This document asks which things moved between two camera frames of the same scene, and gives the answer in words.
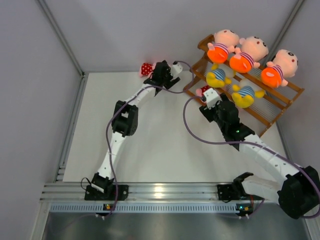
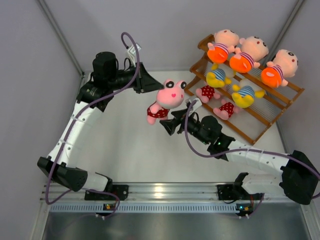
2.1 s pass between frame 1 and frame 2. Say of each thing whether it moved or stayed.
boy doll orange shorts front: stayed
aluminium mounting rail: stayed
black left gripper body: moved
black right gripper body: moved
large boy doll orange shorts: stayed
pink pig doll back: moved
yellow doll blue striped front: stayed
